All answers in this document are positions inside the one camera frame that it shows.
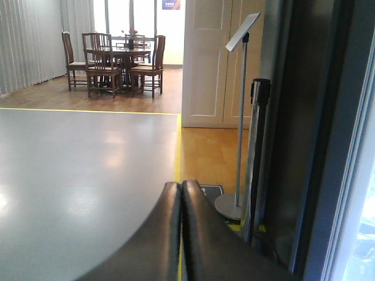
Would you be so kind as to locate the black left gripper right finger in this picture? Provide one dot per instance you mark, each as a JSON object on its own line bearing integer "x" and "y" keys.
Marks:
{"x": 213, "y": 251}

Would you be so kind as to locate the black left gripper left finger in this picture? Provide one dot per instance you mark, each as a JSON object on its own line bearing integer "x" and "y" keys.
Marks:
{"x": 152, "y": 252}

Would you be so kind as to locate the fridge door with white liner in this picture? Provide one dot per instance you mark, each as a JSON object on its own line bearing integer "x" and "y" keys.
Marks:
{"x": 319, "y": 134}

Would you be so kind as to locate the silver sign stand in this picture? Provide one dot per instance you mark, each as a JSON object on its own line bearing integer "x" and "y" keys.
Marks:
{"x": 228, "y": 205}

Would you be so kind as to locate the grey floor sign mat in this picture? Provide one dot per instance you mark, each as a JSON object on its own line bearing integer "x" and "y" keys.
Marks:
{"x": 212, "y": 192}

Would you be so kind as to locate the cream panelled door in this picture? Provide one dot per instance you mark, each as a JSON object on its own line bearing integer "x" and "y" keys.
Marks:
{"x": 212, "y": 74}

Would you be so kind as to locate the wooden dining chair right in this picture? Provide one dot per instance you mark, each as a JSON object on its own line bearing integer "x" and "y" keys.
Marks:
{"x": 149, "y": 77}

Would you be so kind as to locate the wooden dining chair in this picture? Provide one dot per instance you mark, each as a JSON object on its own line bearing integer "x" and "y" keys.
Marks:
{"x": 149, "y": 77}
{"x": 102, "y": 72}
{"x": 71, "y": 65}

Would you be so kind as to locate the wooden dining chair front left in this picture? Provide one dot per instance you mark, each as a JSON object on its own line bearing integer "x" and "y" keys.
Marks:
{"x": 102, "y": 72}

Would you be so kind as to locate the wooden dining chair far left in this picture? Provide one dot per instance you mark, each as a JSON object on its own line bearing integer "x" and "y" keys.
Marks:
{"x": 71, "y": 65}

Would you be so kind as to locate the round wooden dining table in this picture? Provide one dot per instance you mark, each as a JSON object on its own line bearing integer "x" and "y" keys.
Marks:
{"x": 124, "y": 57}

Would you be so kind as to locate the black vase with flowers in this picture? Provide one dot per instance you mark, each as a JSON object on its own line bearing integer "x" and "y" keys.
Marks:
{"x": 130, "y": 37}

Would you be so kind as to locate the white vertical blinds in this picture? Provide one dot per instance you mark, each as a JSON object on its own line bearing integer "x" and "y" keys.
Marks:
{"x": 31, "y": 39}

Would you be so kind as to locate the chrome stanchion post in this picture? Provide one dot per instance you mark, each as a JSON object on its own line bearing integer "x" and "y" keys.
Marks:
{"x": 260, "y": 93}

